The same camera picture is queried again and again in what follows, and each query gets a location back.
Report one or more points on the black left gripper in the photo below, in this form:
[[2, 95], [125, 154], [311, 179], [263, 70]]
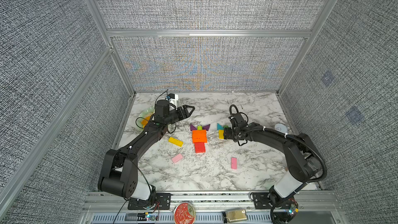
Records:
[[187, 114]]

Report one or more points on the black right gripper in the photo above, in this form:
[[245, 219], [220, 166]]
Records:
[[226, 134]]

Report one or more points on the purple triangle block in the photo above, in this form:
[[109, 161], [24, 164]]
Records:
[[206, 127], [192, 127]]

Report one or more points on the teal triangle block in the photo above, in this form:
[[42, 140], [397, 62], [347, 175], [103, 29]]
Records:
[[220, 127]]

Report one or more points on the orange block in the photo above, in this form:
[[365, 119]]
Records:
[[199, 140], [199, 136], [199, 132]]

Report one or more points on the red block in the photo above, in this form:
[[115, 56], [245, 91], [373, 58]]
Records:
[[200, 150], [199, 146]]

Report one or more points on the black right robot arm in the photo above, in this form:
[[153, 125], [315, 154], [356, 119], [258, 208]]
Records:
[[304, 162]]

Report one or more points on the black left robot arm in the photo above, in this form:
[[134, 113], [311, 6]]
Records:
[[120, 172]]

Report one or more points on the pink block right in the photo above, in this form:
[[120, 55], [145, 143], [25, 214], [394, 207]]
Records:
[[234, 163]]

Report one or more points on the pink block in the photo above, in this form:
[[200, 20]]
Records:
[[234, 163], [177, 158]]

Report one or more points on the green wavy plate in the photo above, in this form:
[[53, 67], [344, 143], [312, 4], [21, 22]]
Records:
[[148, 111]]

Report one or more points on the white lidded cup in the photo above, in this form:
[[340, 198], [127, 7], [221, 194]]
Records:
[[281, 128]]

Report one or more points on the toy orange slice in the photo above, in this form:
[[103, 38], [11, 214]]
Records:
[[145, 120]]

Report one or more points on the pink block left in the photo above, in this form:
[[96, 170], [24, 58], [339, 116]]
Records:
[[177, 158]]

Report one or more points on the gold metal box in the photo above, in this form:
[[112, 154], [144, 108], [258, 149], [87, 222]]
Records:
[[236, 215]]

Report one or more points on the red round tin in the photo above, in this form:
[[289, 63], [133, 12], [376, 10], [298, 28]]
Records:
[[184, 213]]

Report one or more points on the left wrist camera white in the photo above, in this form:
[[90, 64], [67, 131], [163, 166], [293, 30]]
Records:
[[173, 99]]

